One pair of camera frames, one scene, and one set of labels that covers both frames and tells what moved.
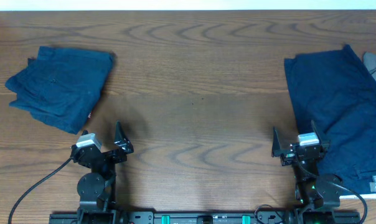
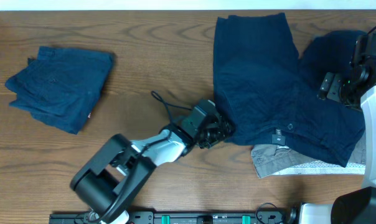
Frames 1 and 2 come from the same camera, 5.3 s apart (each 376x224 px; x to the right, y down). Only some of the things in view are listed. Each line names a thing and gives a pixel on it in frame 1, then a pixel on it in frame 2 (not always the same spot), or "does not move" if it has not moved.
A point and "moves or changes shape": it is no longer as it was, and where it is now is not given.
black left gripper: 121,141 → 221,131
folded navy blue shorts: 61,85 does not move
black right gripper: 288,155 → 332,87
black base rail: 262,216 does not move
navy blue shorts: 335,90 moves or changes shape
